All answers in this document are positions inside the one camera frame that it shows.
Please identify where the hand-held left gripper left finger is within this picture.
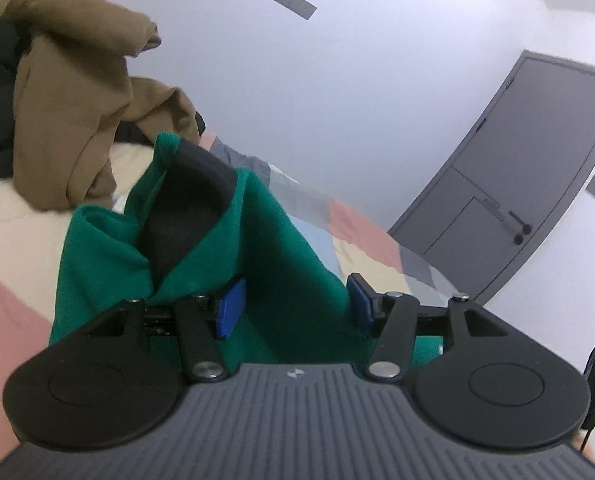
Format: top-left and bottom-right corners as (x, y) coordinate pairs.
(84, 277), (248, 383)

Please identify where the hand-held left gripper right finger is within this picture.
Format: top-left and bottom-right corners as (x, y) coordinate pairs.
(346, 272), (509, 380)

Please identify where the green jacket with cream lining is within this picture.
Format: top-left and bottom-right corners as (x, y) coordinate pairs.
(49, 132), (446, 376)

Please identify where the grey door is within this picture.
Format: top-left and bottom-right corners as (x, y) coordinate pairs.
(387, 50), (595, 307)

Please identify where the patchwork blanket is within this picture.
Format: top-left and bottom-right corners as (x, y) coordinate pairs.
(0, 132), (453, 461)

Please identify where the brown garment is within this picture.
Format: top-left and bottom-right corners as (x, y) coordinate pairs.
(0, 0), (203, 212)

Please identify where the black door handle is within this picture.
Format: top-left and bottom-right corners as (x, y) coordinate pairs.
(506, 211), (534, 246)

